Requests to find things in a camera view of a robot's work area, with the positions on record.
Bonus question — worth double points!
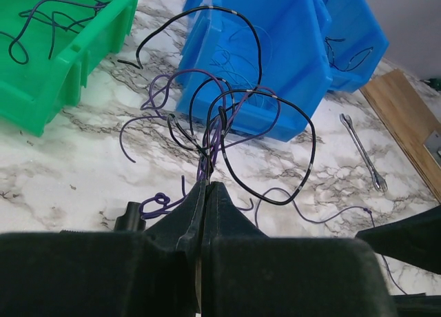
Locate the metal switch stand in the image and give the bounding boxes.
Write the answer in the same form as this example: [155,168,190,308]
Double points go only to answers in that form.
[424,130,441,166]

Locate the blue cable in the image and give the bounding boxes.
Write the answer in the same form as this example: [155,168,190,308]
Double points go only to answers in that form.
[209,23,276,108]

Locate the blue plastic bin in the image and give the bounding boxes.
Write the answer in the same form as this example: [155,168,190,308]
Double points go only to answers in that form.
[323,0,389,92]
[176,0,331,142]

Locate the blue plastic bin right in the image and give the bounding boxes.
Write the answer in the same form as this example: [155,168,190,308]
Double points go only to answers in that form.
[323,0,389,92]

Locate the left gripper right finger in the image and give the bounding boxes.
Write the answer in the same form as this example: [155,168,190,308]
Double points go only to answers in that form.
[203,181,267,241]

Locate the small silver wrench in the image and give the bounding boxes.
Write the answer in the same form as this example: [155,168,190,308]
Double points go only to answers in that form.
[339,114,388,193]

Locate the black cable with white bands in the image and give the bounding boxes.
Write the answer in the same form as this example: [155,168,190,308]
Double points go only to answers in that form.
[116,6,317,207]

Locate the blue plastic bin left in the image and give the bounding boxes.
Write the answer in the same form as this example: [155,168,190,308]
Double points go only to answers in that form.
[176,0,331,142]

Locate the green plastic bin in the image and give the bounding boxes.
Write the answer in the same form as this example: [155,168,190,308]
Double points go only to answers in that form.
[1,0,138,136]

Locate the wooden board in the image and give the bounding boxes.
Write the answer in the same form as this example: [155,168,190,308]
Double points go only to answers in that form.
[360,70,440,200]

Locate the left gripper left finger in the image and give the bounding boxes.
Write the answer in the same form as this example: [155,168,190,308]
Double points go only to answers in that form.
[143,180,207,254]

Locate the purple thin cable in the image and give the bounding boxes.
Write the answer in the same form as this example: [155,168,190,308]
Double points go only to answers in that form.
[119,68,409,296]

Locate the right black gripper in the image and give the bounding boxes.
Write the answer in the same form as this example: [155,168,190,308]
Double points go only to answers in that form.
[356,206,440,274]

